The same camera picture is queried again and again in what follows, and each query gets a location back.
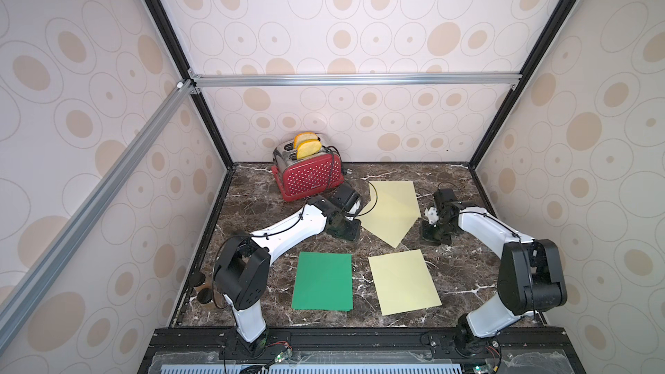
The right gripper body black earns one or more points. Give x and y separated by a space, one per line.
434 231

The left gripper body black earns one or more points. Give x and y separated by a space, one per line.
345 228

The yellow paper sheet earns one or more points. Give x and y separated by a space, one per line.
390 228
395 199
403 282

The yellow paper sheet front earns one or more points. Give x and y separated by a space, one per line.
403 282

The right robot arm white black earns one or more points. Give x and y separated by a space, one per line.
530 278

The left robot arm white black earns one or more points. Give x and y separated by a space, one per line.
240 272

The red polka dot toaster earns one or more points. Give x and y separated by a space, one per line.
298 179

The yellow toast slice front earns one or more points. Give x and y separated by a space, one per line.
308 148

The yellow toast slice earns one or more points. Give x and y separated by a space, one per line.
308 148
302 138

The yellow toast slice rear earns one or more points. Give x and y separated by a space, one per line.
302 138

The brown spice jar rear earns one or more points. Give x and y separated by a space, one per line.
196 280

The brown spice jar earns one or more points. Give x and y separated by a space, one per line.
205 297
196 280

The brown spice jar front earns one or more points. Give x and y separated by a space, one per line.
205 297

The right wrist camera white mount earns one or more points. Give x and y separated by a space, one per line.
432 215

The horizontal aluminium frame bar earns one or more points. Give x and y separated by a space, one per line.
344 80

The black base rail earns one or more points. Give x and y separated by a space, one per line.
358 350

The left diagonal aluminium frame bar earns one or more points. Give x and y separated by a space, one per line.
41 277

